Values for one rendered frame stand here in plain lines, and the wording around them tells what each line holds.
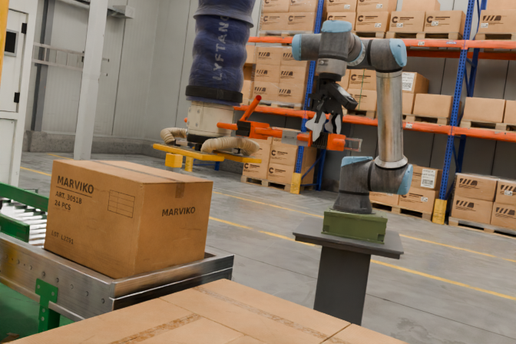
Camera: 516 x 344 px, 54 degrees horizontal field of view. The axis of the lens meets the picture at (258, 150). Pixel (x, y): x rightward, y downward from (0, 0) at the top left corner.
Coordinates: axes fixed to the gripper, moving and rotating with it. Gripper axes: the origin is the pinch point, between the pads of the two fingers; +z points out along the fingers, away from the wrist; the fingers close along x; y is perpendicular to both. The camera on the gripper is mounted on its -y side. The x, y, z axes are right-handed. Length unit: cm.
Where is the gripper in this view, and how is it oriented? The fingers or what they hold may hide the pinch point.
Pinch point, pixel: (326, 140)
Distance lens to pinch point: 157.5
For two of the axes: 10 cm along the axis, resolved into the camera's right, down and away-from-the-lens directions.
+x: -7.4, -0.6, -6.7
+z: -1.3, 9.9, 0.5
